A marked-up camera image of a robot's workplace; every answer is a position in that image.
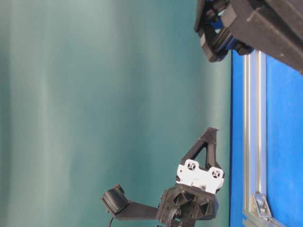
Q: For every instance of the black white lower gripper body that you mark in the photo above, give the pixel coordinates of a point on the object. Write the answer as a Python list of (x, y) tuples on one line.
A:
[(193, 197)]

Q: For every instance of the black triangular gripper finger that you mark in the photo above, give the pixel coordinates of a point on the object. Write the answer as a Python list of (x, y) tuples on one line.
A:
[(208, 141)]

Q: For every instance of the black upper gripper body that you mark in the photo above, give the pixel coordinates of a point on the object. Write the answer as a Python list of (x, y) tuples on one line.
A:
[(274, 27)]

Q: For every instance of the aluminium frame vertical profile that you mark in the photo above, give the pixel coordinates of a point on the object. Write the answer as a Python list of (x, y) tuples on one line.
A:
[(254, 126)]

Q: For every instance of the aluminium frame bottom profile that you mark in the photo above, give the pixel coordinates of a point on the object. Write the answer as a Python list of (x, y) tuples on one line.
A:
[(252, 220)]

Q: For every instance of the metal corner bracket lower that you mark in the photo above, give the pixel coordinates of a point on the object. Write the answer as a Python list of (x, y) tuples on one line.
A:
[(261, 206)]

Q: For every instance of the black wrist camera lower gripper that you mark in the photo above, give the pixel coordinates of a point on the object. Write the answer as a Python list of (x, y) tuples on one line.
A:
[(122, 208)]

